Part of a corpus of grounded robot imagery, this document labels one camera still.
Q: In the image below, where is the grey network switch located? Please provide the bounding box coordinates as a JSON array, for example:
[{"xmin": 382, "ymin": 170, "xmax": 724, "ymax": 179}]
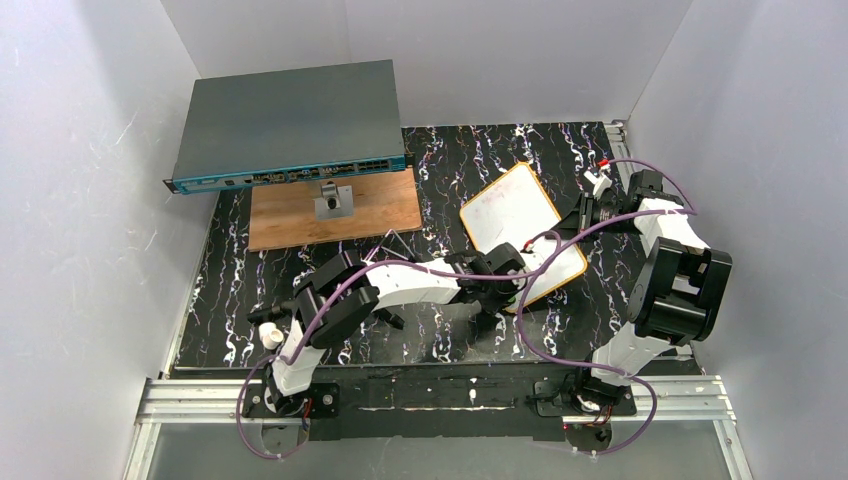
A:
[{"xmin": 163, "ymin": 60, "xmax": 412, "ymax": 195}]

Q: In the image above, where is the yellow-framed whiteboard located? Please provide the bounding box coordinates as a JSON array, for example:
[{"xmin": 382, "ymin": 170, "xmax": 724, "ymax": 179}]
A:
[{"xmin": 459, "ymin": 162, "xmax": 588, "ymax": 305}]

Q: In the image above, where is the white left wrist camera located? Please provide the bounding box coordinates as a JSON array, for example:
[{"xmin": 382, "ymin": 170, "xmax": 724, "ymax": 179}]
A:
[{"xmin": 521, "ymin": 237, "xmax": 561, "ymax": 283}]

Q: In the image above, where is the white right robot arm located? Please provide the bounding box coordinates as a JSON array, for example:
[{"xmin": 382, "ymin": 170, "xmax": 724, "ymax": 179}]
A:
[{"xmin": 555, "ymin": 170, "xmax": 732, "ymax": 386}]

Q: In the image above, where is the wooden board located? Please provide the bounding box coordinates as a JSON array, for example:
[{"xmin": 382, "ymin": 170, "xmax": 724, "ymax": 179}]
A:
[{"xmin": 248, "ymin": 168, "xmax": 423, "ymax": 252}]

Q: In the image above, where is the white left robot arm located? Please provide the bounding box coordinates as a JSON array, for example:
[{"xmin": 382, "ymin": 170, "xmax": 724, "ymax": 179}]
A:
[{"xmin": 247, "ymin": 243, "xmax": 529, "ymax": 405}]

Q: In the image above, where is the grey metal stand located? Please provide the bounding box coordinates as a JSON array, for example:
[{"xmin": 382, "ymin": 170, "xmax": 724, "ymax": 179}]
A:
[{"xmin": 314, "ymin": 182, "xmax": 354, "ymax": 221}]

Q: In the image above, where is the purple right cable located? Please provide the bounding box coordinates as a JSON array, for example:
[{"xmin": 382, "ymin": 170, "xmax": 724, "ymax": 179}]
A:
[{"xmin": 515, "ymin": 157, "xmax": 698, "ymax": 457}]

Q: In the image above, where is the aluminium frame rail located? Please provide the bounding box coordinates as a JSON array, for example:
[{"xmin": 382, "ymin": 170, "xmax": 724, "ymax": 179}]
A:
[{"xmin": 122, "ymin": 119, "xmax": 753, "ymax": 480}]

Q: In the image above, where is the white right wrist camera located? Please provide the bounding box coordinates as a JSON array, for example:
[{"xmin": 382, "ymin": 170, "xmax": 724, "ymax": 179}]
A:
[{"xmin": 584, "ymin": 159, "xmax": 612, "ymax": 200}]

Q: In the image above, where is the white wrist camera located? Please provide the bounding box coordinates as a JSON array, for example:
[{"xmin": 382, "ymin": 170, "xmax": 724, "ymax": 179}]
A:
[
  {"xmin": 521, "ymin": 237, "xmax": 561, "ymax": 283},
  {"xmin": 584, "ymin": 159, "xmax": 612, "ymax": 200}
]

